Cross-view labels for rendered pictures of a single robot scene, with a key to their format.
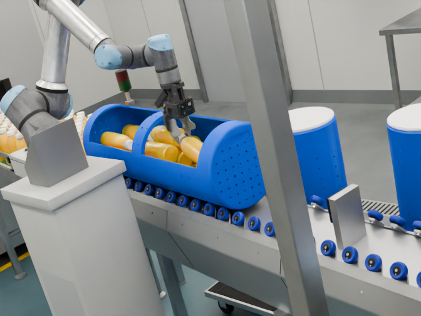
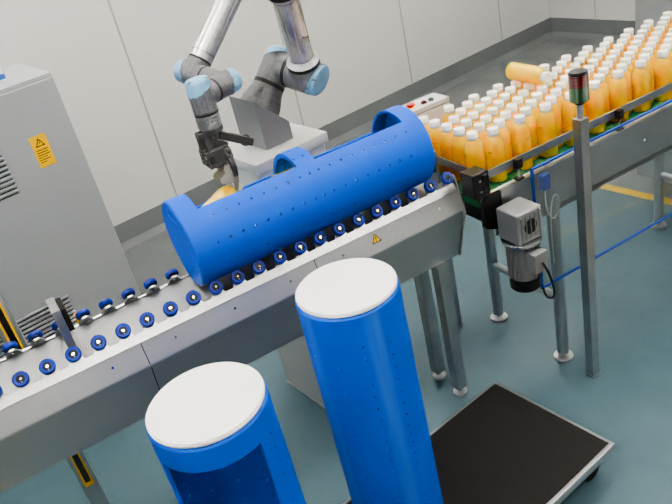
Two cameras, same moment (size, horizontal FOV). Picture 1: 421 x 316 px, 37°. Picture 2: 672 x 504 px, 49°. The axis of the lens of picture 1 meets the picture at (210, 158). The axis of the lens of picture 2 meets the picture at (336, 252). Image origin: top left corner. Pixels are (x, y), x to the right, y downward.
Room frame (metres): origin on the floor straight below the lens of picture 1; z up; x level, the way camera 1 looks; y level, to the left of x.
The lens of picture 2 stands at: (2.70, -2.03, 2.06)
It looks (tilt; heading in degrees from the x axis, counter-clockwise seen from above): 29 degrees down; 100
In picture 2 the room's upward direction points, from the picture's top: 14 degrees counter-clockwise
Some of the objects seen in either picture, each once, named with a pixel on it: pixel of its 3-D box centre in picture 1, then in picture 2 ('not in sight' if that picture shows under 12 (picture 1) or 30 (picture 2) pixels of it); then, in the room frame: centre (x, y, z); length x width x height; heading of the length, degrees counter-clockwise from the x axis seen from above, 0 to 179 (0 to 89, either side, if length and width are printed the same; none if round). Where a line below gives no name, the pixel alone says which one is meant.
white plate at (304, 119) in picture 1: (299, 120); (345, 286); (2.42, -0.38, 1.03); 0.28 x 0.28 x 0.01
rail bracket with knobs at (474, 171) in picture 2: not in sight; (474, 184); (2.82, 0.28, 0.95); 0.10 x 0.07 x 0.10; 124
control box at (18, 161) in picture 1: (30, 163); (422, 114); (2.68, 0.77, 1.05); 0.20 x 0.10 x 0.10; 34
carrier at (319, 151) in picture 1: (318, 217); (375, 410); (2.42, -0.38, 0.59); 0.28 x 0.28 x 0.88
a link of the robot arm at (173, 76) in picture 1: (169, 75); (209, 121); (2.05, 0.06, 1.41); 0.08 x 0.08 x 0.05
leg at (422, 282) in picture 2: not in sight; (428, 317); (2.58, 0.44, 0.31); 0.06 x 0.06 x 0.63; 34
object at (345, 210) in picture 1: (346, 216); (65, 325); (1.57, -0.32, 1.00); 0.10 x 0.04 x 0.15; 124
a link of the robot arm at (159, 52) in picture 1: (161, 52); (201, 96); (2.05, 0.07, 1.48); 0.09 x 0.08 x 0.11; 58
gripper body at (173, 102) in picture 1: (176, 99); (214, 146); (2.04, 0.06, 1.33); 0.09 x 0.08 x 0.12; 34
